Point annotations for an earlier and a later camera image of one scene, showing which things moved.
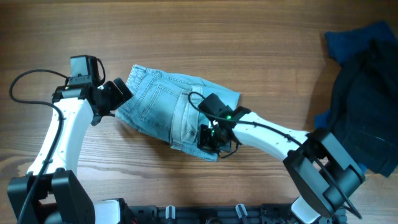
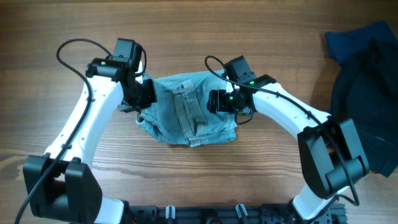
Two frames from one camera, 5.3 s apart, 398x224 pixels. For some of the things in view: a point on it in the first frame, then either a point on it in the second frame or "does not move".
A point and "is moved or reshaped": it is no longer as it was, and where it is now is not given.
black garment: [364, 114] does not move
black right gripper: [203, 143] -> [217, 101]
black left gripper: [118, 99] -> [150, 98]
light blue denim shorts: [165, 107] is moved or reshaped
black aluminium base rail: [225, 214] does not move
